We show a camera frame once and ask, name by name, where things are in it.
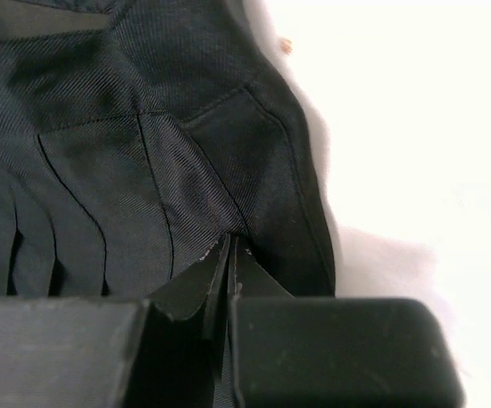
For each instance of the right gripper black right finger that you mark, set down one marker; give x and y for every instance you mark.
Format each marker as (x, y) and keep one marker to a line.
(332, 352)

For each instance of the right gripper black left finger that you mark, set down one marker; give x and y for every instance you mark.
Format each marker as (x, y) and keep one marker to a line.
(165, 350)

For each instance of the black pleated skirt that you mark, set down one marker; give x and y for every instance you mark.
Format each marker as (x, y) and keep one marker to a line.
(133, 135)

